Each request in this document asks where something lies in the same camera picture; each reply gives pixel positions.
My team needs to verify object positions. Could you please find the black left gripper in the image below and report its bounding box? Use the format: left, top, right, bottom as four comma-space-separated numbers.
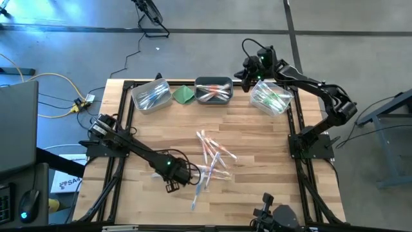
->
156, 153, 194, 193

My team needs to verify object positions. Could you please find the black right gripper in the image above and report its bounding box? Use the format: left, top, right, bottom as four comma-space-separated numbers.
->
233, 44, 281, 93

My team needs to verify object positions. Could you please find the teal plastic bin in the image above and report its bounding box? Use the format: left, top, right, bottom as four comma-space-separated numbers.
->
194, 76, 234, 106

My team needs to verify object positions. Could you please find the clear plastic bin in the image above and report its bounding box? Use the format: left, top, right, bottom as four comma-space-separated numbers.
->
249, 79, 294, 117

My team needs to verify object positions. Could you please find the green folded cloth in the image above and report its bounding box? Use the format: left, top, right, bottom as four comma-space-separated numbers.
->
172, 84, 196, 105

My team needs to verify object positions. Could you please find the translucent white plastic bin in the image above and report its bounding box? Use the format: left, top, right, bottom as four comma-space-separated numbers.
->
131, 77, 174, 115

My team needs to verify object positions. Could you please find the black handheld control device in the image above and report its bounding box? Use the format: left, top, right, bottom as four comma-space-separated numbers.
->
250, 192, 305, 232

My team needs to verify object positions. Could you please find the black floor fan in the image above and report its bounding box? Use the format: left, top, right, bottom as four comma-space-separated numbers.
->
130, 0, 171, 39

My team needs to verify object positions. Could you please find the black diagonal beam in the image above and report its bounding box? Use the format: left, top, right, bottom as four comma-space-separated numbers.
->
35, 147, 87, 179

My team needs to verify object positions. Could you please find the white cardboard box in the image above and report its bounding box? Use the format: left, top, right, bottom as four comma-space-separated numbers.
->
50, 153, 88, 194

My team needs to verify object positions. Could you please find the small yellow object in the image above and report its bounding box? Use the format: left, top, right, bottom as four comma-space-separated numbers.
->
48, 198, 61, 213

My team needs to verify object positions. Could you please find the dark grey desk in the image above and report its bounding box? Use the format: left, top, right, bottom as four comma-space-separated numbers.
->
0, 162, 50, 228

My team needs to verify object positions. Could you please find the black computer mouse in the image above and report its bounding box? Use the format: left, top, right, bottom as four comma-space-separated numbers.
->
18, 189, 41, 224

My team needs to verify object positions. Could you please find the black backlit keyboard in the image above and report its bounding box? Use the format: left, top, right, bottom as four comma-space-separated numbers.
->
0, 182, 14, 226

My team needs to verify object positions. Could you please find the grey blue metal stand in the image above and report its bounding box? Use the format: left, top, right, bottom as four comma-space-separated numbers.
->
355, 87, 412, 190

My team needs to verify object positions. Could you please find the black floor bar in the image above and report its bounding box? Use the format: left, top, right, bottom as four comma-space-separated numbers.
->
0, 66, 36, 77

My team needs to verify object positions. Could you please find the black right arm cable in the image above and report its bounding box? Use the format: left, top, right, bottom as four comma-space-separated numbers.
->
241, 38, 268, 61

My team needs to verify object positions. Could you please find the yellow cable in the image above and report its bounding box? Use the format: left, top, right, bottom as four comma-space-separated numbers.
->
0, 53, 87, 119

